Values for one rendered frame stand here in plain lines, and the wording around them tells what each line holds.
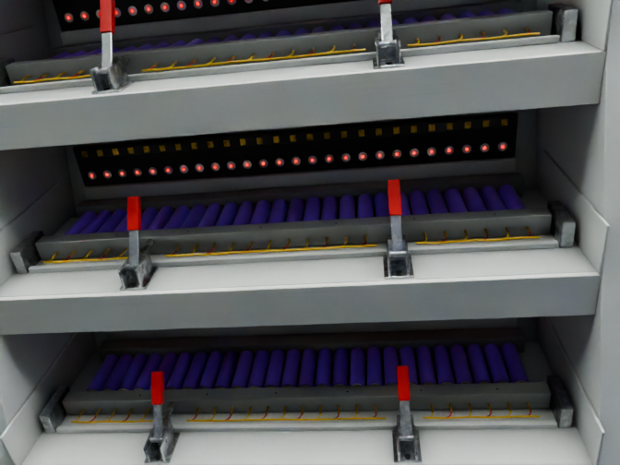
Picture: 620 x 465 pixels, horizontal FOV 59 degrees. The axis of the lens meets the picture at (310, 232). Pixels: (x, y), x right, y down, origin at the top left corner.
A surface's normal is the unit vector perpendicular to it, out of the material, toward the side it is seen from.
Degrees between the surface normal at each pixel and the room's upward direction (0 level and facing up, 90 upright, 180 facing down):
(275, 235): 108
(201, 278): 18
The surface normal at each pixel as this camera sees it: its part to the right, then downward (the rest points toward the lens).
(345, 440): -0.11, -0.88
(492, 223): -0.08, 0.48
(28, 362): 0.99, -0.05
